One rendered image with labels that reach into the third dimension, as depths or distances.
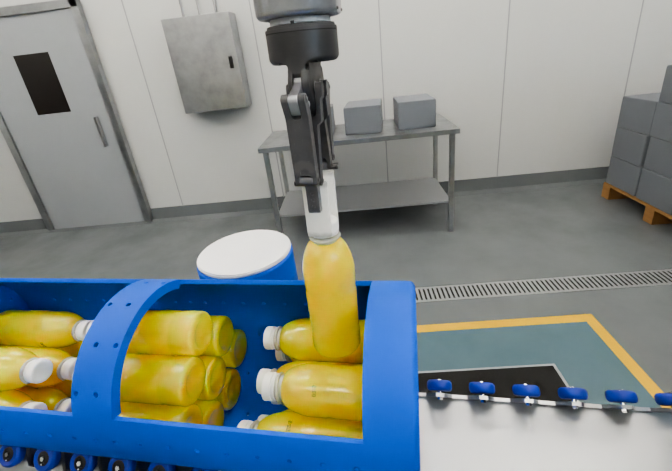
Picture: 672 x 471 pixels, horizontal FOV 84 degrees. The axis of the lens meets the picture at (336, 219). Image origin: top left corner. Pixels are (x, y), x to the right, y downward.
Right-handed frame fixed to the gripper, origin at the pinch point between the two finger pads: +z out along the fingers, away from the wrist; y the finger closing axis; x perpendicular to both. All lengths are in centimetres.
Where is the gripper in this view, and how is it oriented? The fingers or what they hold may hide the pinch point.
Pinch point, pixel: (321, 203)
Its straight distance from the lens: 47.1
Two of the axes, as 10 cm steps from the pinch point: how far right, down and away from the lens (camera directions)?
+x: -9.8, 0.1, 1.9
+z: 0.9, 9.1, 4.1
